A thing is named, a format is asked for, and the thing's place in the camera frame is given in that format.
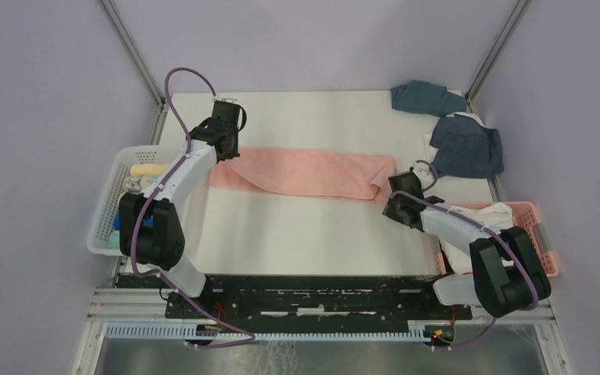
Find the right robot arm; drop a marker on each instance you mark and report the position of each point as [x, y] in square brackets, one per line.
[506, 272]

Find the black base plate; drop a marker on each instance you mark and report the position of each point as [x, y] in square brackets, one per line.
[304, 305]

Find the teal blue towel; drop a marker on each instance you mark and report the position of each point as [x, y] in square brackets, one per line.
[421, 97]

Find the white plastic basket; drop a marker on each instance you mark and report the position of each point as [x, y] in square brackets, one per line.
[102, 223]

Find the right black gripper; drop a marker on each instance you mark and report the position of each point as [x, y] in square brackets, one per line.
[390, 210]

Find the dark blue towel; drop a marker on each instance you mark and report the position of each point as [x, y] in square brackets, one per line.
[466, 148]

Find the pink towel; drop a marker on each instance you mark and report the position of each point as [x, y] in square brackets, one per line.
[307, 173]

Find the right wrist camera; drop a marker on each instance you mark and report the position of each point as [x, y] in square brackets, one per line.
[425, 175]

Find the blue rolled towel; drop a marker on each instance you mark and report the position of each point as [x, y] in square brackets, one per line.
[118, 222]

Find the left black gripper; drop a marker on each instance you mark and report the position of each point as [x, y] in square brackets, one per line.
[234, 152]

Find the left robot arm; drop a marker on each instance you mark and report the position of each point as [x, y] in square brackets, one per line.
[151, 231]

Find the white cable duct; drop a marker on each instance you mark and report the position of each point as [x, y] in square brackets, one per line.
[198, 332]

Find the patterned rolled towel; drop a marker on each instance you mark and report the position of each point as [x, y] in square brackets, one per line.
[136, 184]

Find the white towel in basket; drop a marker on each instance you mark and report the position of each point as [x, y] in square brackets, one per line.
[497, 215]

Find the pink plastic basket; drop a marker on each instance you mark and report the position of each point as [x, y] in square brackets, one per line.
[524, 215]

